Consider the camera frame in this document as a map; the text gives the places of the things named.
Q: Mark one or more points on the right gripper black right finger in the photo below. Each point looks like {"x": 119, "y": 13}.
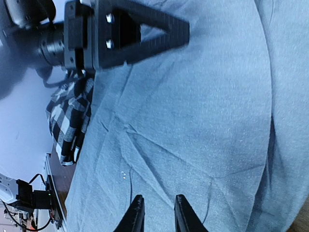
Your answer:
{"x": 186, "y": 219}

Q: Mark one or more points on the grey long sleeve shirt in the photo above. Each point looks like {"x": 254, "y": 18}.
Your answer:
{"x": 223, "y": 121}

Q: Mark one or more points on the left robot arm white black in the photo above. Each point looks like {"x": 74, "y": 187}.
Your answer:
{"x": 12, "y": 69}

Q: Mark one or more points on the front aluminium rail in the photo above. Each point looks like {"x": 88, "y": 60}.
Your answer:
{"x": 57, "y": 212}

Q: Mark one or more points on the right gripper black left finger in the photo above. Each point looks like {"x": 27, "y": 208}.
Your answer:
{"x": 133, "y": 219}

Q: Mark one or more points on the black white plaid folded shirt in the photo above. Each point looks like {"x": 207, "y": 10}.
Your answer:
{"x": 68, "y": 114}

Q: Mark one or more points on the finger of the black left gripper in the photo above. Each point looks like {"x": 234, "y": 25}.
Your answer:
{"x": 128, "y": 32}

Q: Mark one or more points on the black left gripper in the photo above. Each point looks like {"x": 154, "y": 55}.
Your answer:
{"x": 43, "y": 44}

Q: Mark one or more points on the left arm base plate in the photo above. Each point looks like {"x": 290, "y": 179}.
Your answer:
{"x": 28, "y": 200}

